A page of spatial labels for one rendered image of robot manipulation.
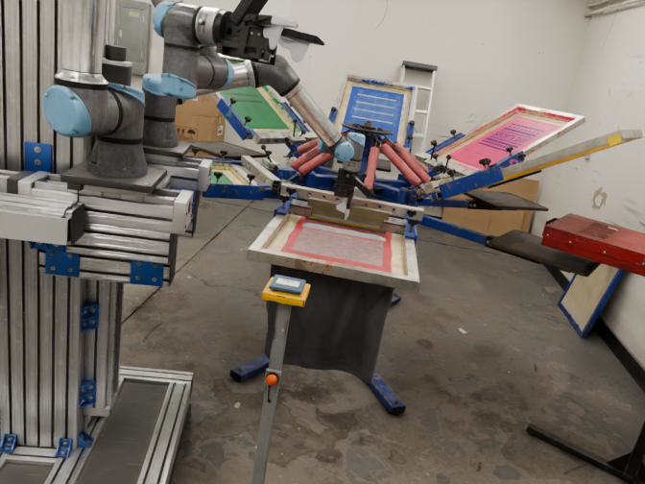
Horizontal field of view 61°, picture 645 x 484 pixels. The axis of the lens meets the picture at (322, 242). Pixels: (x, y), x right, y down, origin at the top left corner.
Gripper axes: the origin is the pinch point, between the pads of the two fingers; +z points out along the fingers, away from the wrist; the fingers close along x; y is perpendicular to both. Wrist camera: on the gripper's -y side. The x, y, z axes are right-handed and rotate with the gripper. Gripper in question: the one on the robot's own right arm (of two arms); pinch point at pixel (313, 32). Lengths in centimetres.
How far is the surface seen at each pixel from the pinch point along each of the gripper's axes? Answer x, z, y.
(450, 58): -527, -59, -91
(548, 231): -154, 62, 39
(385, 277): -73, 12, 60
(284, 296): -43, -11, 67
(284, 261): -65, -22, 63
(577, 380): -263, 109, 133
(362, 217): -125, -14, 49
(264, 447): -56, -12, 124
